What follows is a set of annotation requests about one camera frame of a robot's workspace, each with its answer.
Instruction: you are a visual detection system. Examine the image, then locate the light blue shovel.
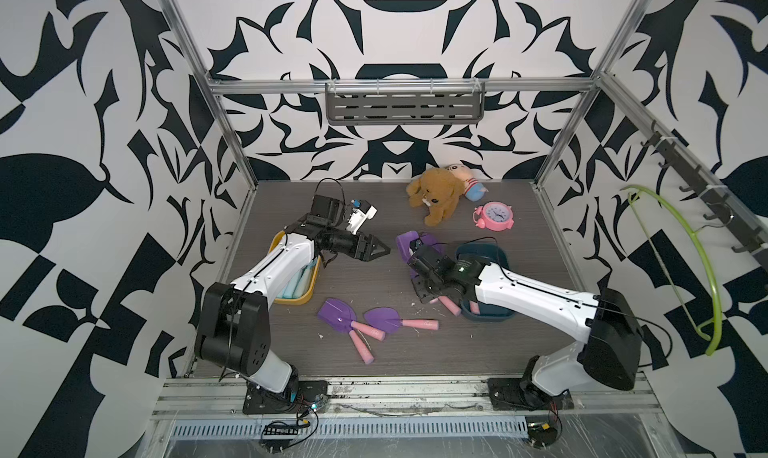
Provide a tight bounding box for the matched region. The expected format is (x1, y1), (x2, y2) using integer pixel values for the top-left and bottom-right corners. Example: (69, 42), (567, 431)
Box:
(279, 260), (317, 301)

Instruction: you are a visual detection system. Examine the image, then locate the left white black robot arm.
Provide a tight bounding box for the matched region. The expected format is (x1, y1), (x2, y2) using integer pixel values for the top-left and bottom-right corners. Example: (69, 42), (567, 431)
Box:
(194, 195), (390, 403)

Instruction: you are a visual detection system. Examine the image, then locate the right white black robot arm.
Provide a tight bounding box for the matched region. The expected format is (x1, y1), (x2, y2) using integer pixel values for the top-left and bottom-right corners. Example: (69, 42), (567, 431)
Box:
(407, 239), (643, 408)

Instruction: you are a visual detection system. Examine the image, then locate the dark teal storage box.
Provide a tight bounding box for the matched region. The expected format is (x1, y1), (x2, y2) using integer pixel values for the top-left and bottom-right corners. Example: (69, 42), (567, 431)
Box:
(455, 242), (516, 323)

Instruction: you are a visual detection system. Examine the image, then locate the yellow plastic storage box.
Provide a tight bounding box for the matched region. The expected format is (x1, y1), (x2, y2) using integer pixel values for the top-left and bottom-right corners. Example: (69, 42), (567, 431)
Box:
(266, 232), (320, 306)

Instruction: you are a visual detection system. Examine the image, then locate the brown plush dog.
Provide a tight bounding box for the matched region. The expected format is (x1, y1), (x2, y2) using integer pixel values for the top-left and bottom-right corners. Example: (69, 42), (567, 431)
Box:
(406, 168), (465, 227)

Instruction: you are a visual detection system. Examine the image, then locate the pink alarm clock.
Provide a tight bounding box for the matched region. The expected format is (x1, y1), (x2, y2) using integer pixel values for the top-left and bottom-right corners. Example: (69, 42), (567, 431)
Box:
(472, 201), (514, 232)

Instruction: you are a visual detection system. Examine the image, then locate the small pig doll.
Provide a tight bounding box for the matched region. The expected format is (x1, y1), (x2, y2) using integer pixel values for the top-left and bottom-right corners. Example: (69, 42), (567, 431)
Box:
(445, 164), (488, 202)

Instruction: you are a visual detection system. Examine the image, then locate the green plastic hanger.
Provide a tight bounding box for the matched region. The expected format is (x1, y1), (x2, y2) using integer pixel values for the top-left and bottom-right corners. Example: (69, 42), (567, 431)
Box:
(622, 185), (725, 357)

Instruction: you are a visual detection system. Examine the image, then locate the grey metal wall shelf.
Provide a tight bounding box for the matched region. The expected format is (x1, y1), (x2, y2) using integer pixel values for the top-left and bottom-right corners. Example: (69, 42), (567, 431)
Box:
(324, 79), (485, 126)

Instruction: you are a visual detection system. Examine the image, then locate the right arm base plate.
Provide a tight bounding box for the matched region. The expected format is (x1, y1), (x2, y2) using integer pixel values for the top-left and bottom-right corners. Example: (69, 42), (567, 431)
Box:
(487, 355), (574, 411)

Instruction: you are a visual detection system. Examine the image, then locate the white perforated cable duct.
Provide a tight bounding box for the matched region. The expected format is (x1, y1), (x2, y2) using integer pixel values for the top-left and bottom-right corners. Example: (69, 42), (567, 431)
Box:
(170, 416), (528, 441)

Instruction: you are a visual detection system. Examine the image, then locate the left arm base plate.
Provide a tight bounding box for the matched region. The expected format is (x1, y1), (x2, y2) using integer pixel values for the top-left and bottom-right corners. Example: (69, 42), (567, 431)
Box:
(242, 380), (329, 415)

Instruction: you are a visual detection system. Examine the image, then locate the black wall hook rail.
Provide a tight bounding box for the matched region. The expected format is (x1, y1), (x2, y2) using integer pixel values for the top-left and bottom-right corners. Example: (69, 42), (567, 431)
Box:
(643, 120), (767, 268)

